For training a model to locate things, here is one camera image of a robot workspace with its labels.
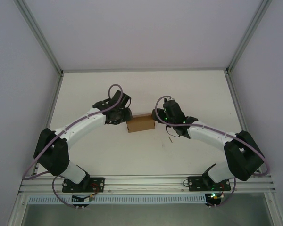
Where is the brown cardboard box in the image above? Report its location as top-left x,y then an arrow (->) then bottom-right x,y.
126,113 -> 156,133

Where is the grey metal panel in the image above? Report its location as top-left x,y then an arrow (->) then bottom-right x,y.
21,203 -> 274,226

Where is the aluminium table edge rail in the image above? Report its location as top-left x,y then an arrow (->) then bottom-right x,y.
31,72 -> 65,177
61,67 -> 228,73
225,70 -> 262,175

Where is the aluminium mounting rail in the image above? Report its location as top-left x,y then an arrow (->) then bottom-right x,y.
18,173 -> 278,195

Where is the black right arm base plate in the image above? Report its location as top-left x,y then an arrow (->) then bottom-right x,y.
188,176 -> 232,192

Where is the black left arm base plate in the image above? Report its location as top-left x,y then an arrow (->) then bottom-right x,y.
62,176 -> 106,193

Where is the light blue slotted cable duct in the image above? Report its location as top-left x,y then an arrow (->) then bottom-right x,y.
28,194 -> 207,205

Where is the black cable mount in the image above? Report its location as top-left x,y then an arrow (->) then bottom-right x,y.
205,194 -> 224,209
70,194 -> 92,210

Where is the aluminium frame post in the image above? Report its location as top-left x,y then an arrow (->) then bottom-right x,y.
14,0 -> 64,75
225,0 -> 274,75

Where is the aluminium frame leg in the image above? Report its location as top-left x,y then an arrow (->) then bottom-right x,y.
264,193 -> 283,226
7,193 -> 26,226

